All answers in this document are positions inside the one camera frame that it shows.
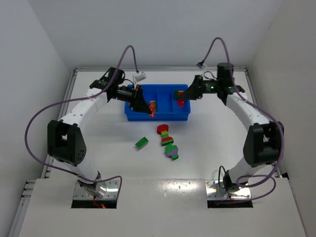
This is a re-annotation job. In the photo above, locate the red purple green lego stack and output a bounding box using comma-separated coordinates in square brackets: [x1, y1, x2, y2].
[149, 103, 157, 118]

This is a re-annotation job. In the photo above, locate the red yellow green lego stack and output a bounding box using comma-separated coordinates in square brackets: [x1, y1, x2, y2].
[157, 124, 174, 146]

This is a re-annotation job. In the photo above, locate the long green lego brick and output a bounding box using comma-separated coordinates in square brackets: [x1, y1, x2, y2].
[135, 137, 149, 150]

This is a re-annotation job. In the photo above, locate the red lego brick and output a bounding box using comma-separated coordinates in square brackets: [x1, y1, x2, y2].
[177, 91, 185, 107]

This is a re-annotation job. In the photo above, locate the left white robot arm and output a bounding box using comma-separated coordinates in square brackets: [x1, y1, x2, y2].
[47, 67, 151, 191]

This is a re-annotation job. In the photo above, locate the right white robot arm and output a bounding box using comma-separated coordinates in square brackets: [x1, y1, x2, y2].
[178, 63, 284, 191]

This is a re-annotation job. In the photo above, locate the blue divided plastic bin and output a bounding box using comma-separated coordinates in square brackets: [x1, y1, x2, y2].
[124, 84, 191, 121]

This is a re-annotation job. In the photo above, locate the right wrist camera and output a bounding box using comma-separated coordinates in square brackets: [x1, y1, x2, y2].
[196, 60, 207, 70]

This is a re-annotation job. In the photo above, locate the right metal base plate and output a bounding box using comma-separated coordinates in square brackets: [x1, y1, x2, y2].
[205, 179, 251, 201]

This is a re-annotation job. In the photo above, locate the metal base plate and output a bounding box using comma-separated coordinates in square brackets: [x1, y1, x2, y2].
[205, 179, 251, 201]
[73, 180, 120, 200]

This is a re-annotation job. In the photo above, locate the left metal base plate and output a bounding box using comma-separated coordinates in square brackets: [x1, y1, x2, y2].
[73, 180, 120, 200]

